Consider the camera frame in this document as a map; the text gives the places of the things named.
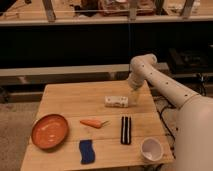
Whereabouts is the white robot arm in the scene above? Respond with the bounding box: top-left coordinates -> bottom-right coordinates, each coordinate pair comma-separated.
128,54 -> 213,171

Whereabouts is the wooden table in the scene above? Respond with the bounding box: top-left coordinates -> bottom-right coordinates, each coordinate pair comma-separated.
21,81 -> 173,171

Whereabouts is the black white striped cloth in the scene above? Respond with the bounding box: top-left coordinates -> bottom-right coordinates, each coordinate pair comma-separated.
120,116 -> 132,145

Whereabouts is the orange toy carrot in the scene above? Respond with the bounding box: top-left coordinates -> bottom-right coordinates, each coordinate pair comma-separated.
80,119 -> 104,129

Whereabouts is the orange ceramic bowl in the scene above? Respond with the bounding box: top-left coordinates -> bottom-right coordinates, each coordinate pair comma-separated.
31,114 -> 69,149

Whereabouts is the black cable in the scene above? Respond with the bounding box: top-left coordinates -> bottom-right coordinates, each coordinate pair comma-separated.
156,73 -> 208,141

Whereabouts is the blue sponge cloth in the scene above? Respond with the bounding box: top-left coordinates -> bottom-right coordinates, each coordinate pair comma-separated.
79,140 -> 95,164

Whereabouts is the white plastic bottle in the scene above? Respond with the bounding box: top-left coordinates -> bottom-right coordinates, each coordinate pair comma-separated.
105,96 -> 128,108

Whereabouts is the white cup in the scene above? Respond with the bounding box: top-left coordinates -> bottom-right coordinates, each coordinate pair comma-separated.
140,137 -> 164,162

